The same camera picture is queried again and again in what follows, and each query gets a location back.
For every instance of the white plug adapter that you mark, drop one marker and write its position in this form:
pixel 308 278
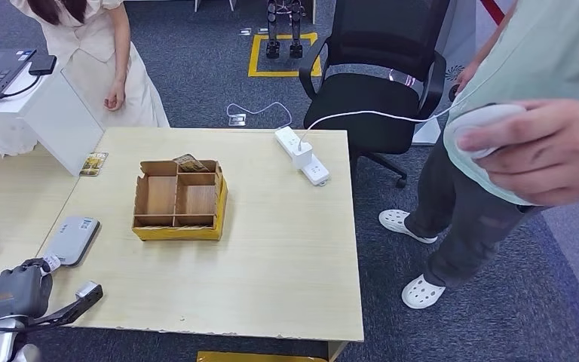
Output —
pixel 302 156

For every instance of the person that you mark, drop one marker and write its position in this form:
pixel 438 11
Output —
pixel 114 45
pixel 544 55

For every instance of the grey card reader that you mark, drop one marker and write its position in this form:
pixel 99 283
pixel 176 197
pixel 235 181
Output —
pixel 72 240

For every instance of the green yellow key card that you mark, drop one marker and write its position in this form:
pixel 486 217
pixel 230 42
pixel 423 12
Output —
pixel 93 164

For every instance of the white clog shoe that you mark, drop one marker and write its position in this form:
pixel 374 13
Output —
pixel 400 222
pixel 421 292

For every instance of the black bracket wrist camera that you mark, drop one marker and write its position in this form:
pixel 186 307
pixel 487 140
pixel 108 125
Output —
pixel 77 302

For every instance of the brown patterned key card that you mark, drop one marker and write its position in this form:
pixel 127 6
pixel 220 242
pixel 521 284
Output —
pixel 189 163

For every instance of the black office chair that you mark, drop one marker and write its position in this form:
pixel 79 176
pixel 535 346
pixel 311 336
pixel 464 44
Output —
pixel 364 110

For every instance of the white tower appliance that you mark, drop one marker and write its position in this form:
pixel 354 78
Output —
pixel 462 40

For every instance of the black biped robot legs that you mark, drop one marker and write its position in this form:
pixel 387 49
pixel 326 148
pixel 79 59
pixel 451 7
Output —
pixel 272 37

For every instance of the metal floor socket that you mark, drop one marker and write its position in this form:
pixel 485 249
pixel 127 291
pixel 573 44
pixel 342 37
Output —
pixel 237 120

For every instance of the white power strip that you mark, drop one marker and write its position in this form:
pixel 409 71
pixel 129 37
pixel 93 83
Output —
pixel 317 172

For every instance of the wooden compartment organizer box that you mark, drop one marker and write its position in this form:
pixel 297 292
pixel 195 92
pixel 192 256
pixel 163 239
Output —
pixel 179 232

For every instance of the white counter box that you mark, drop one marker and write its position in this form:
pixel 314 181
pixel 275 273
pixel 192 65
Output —
pixel 64 130

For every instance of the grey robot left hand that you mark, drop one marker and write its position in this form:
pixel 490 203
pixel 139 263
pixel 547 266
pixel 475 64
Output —
pixel 17 295

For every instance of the person's left hand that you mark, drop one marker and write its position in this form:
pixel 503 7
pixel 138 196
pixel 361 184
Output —
pixel 114 96
pixel 559 155

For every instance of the small black hub device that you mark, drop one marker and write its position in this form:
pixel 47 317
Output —
pixel 43 65

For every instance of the person's right hand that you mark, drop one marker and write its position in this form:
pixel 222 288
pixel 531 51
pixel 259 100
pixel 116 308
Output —
pixel 468 77

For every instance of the white handheld controller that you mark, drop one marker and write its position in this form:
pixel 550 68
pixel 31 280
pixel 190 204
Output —
pixel 484 117

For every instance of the yellow floor tape square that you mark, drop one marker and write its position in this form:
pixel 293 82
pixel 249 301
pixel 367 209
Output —
pixel 253 56

